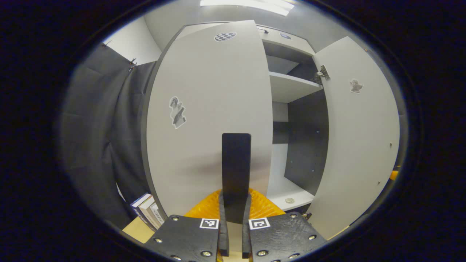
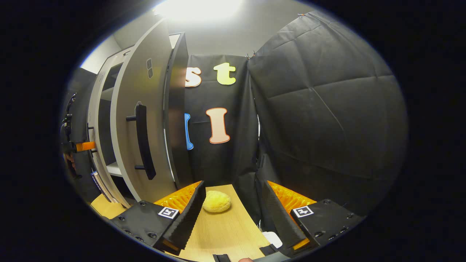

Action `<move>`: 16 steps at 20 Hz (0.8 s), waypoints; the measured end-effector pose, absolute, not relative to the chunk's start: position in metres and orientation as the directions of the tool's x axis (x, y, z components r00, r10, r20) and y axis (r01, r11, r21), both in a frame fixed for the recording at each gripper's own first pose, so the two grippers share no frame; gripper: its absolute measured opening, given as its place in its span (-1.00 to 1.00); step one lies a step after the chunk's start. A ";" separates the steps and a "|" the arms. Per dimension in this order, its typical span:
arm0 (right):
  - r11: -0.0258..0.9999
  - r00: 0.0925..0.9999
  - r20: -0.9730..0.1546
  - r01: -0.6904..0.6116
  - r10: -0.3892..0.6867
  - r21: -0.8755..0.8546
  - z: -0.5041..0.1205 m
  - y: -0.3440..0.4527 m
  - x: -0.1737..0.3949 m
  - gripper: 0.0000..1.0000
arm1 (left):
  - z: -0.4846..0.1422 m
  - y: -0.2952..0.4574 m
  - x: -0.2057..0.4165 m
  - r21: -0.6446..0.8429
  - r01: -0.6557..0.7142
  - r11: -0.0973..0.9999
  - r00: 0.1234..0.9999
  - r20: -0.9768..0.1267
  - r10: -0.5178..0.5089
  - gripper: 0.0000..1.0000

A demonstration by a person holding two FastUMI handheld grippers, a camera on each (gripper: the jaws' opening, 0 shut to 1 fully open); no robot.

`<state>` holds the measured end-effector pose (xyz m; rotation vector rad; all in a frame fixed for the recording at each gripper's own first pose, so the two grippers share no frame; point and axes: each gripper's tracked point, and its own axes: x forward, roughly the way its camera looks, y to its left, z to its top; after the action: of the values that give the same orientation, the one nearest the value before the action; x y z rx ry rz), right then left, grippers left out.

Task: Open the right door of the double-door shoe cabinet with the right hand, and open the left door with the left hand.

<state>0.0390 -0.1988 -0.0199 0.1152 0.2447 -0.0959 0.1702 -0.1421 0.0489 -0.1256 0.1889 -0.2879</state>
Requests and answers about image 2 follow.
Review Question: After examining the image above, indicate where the yellow round sponge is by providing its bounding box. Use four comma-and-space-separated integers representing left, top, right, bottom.
202, 190, 232, 213

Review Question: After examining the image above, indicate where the grey cabinet door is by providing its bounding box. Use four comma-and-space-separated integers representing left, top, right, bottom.
110, 18, 179, 203
87, 55, 131, 209

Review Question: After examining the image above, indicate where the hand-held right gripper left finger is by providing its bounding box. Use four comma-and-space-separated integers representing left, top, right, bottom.
109, 180, 206, 255

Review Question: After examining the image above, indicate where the ceiling light panel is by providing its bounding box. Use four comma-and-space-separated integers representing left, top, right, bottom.
155, 0, 242, 21

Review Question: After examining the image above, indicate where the white flat object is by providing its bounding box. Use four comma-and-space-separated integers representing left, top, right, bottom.
262, 231, 283, 249

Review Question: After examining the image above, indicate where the grey double-door shoe cabinet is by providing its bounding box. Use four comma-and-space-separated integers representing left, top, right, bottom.
87, 32, 194, 204

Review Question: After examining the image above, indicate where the black backdrop cloth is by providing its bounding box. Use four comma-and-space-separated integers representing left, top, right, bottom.
62, 11, 408, 222

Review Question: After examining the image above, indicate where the blue spine book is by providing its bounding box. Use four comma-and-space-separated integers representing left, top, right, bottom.
90, 171, 110, 202

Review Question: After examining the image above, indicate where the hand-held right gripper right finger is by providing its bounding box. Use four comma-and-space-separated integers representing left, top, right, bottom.
261, 180, 364, 257

